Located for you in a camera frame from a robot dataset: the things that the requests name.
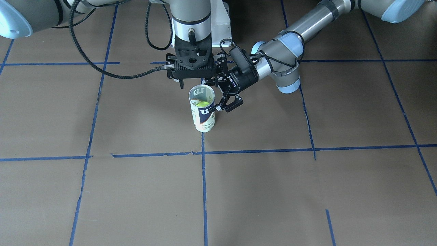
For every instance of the yellow Wilson tennis ball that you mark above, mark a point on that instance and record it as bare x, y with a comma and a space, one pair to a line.
199, 103

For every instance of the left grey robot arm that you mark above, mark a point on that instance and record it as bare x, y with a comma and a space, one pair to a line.
280, 57

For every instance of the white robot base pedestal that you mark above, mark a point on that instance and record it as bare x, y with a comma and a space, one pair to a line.
207, 18

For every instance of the white tennis ball can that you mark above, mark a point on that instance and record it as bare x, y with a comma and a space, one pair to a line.
202, 118

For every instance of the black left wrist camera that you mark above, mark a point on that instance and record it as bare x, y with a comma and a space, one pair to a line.
242, 61

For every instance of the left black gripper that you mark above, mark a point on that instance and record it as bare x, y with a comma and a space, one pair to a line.
244, 78

